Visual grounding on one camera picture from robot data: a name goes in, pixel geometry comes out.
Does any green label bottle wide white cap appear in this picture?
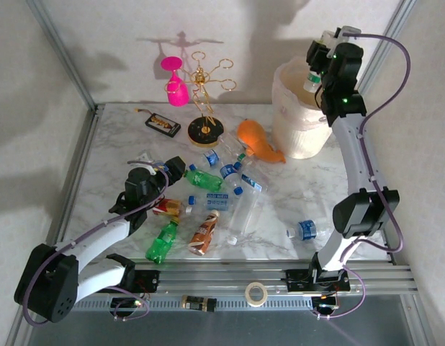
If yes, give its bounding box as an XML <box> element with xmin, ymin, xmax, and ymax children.
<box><xmin>302</xmin><ymin>70</ymin><xmax>323</xmax><ymax>94</ymax></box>

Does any clear Pepsi label bottle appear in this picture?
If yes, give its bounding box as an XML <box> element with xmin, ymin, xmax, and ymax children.
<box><xmin>220</xmin><ymin>161</ymin><xmax>245</xmax><ymax>196</ymax></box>

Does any large frosted clear bottle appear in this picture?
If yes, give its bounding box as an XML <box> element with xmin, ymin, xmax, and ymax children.
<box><xmin>228</xmin><ymin>189</ymin><xmax>269</xmax><ymax>246</ymax></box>

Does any white bin with plastic liner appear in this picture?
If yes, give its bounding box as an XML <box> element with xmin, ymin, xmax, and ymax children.
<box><xmin>271</xmin><ymin>57</ymin><xmax>353</xmax><ymax>161</ymax></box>

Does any green plastic soda bottle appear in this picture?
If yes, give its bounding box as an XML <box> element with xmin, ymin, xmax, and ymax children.
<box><xmin>145</xmin><ymin>215</ymin><xmax>181</xmax><ymax>266</ymax></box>
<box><xmin>181</xmin><ymin>167</ymin><xmax>225</xmax><ymax>193</ymax></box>

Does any red drink bottle white cap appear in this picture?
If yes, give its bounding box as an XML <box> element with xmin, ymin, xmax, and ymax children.
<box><xmin>152</xmin><ymin>197</ymin><xmax>194</xmax><ymax>218</ymax></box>

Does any small clear bottle blue cap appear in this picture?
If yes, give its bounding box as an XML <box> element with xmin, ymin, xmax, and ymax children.
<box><xmin>188</xmin><ymin>148</ymin><xmax>223</xmax><ymax>172</ymax></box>

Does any clear soda water bottle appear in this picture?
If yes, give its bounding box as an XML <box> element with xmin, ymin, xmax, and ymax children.
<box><xmin>187</xmin><ymin>192</ymin><xmax>238</xmax><ymax>213</ymax></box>

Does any clear bottle green label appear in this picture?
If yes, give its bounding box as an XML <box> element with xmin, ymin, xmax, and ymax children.
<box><xmin>217</xmin><ymin>133</ymin><xmax>247</xmax><ymax>162</ymax></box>

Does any brown coffee drink bottle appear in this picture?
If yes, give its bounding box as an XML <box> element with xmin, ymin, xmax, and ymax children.
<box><xmin>187</xmin><ymin>209</ymin><xmax>221</xmax><ymax>257</ymax></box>

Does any pink plastic wine glass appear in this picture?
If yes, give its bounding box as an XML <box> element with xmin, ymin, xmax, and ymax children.
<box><xmin>160</xmin><ymin>56</ymin><xmax>191</xmax><ymax>108</ymax></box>

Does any clear bottle blue teal label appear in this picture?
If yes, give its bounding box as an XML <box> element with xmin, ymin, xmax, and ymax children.
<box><xmin>233</xmin><ymin>161</ymin><xmax>270</xmax><ymax>194</ymax></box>

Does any orange plush toy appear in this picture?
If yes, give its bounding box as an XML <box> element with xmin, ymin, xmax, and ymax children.
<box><xmin>236</xmin><ymin>118</ymin><xmax>287</xmax><ymax>165</ymax></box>

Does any small circuit board with LEDs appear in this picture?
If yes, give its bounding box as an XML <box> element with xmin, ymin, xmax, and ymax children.
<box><xmin>312</xmin><ymin>293</ymin><xmax>341</xmax><ymax>313</ymax></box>
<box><xmin>109</xmin><ymin>297</ymin><xmax>151</xmax><ymax>313</ymax></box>

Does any black cylindrical device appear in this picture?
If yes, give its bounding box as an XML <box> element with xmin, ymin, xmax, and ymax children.
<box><xmin>181</xmin><ymin>294</ymin><xmax>218</xmax><ymax>313</ymax></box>

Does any clear bottle blue label white cap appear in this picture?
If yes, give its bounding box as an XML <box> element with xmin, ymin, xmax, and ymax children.
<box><xmin>286</xmin><ymin>218</ymin><xmax>333</xmax><ymax>241</ymax></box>

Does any white tape roll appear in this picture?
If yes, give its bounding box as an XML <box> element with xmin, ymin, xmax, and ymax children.
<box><xmin>244</xmin><ymin>282</ymin><xmax>269</xmax><ymax>308</ymax></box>

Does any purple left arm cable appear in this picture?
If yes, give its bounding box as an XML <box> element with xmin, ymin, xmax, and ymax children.
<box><xmin>22</xmin><ymin>161</ymin><xmax>170</xmax><ymax>325</ymax></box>

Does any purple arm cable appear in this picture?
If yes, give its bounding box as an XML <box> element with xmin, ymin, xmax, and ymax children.
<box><xmin>310</xmin><ymin>32</ymin><xmax>413</xmax><ymax>320</ymax></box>
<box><xmin>22</xmin><ymin>161</ymin><xmax>170</xmax><ymax>325</ymax></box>

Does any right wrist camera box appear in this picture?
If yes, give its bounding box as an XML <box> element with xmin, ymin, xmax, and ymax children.
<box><xmin>320</xmin><ymin>25</ymin><xmax>362</xmax><ymax>46</ymax></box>

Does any aluminium frame post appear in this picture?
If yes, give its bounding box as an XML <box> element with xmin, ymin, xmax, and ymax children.
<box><xmin>26</xmin><ymin>0</ymin><xmax>99</xmax><ymax>111</ymax></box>
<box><xmin>351</xmin><ymin>0</ymin><xmax>416</xmax><ymax>115</ymax></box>

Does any black battery pack with cable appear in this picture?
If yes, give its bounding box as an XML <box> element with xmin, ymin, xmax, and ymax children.
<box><xmin>134</xmin><ymin>107</ymin><xmax>182</xmax><ymax>138</ymax></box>

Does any gold wire rack black base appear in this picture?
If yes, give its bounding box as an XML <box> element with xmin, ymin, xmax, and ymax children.
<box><xmin>164</xmin><ymin>51</ymin><xmax>238</xmax><ymax>148</ymax></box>

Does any aluminium table side rail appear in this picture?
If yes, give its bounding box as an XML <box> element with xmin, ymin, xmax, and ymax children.
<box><xmin>348</xmin><ymin>111</ymin><xmax>413</xmax><ymax>267</ymax></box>
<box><xmin>45</xmin><ymin>104</ymin><xmax>105</xmax><ymax>253</ymax></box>

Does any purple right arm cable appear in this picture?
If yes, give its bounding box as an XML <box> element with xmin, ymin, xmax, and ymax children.
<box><xmin>310</xmin><ymin>32</ymin><xmax>413</xmax><ymax>320</ymax></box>

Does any aluminium front rail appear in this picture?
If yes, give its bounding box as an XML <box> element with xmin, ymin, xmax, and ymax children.
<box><xmin>24</xmin><ymin>261</ymin><xmax>420</xmax><ymax>298</ymax></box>

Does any grey slotted cable duct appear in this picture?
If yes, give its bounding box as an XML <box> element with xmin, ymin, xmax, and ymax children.
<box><xmin>69</xmin><ymin>297</ymin><xmax>313</xmax><ymax>313</ymax></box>

